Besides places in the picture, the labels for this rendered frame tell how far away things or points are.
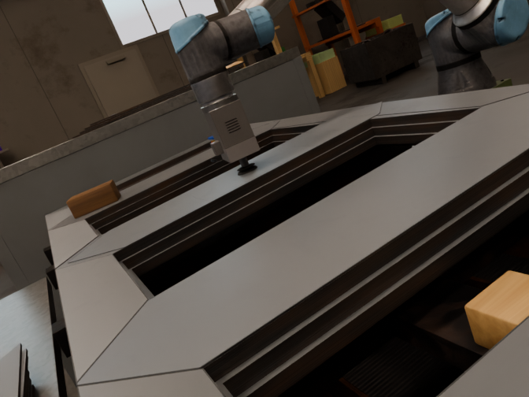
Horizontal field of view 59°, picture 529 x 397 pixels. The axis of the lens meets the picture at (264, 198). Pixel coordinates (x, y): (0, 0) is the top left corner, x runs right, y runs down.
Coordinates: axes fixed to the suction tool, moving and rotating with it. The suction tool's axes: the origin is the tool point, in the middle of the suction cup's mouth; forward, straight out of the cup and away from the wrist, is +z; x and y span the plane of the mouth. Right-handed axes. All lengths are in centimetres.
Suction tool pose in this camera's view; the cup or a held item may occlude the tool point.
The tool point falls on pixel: (249, 176)
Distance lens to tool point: 94.3
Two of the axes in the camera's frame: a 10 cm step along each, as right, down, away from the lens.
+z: 3.7, 8.9, 2.7
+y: 2.7, 1.7, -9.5
